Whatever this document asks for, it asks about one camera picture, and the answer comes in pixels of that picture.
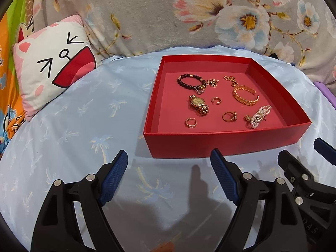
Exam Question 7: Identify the light blue palm-print sheet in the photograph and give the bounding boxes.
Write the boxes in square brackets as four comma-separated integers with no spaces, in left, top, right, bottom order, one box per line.
[0,46,336,252]

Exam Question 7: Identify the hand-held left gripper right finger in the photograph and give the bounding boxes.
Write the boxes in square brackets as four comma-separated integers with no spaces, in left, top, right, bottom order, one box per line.
[211,148,309,252]

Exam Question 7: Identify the grey floral blanket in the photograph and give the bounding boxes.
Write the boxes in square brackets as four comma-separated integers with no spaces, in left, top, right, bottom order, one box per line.
[25,0,336,84]

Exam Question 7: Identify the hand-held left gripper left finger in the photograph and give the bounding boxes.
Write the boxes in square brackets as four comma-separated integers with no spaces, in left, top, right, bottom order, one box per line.
[30,150,129,252]

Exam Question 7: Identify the red cardboard box tray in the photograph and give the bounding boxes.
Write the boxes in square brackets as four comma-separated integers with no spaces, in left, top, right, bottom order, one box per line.
[143,55,312,159]

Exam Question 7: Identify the gold wrist watch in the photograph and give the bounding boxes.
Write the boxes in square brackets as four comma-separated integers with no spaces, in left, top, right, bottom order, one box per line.
[188,95,210,116]

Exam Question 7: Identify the purple flat object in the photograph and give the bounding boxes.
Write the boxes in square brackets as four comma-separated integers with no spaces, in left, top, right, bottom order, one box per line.
[314,81,336,100]

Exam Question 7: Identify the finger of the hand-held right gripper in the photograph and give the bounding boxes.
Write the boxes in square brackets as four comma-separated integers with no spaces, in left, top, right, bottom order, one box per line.
[278,150,336,244]
[314,137,336,166]

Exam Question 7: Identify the white pink cat pillow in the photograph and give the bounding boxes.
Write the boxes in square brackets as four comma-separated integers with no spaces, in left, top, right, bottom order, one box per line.
[13,15,96,122]

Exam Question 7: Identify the orange green cartoon cloth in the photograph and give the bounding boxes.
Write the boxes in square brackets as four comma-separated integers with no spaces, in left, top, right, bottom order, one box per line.
[0,0,34,160]

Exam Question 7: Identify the pearl hair clip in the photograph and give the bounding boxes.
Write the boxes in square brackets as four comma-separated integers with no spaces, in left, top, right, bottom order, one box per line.
[245,105,272,130]

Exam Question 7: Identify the black bead bracelet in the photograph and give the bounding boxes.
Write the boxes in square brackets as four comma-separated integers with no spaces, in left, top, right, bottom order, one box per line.
[177,73,206,95]

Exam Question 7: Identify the gold chain cuff bangle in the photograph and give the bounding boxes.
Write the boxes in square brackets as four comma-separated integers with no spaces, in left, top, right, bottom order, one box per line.
[233,84,260,106]

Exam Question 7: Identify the gold chain link earring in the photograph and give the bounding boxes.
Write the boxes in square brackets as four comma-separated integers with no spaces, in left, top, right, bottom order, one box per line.
[223,75,238,87]

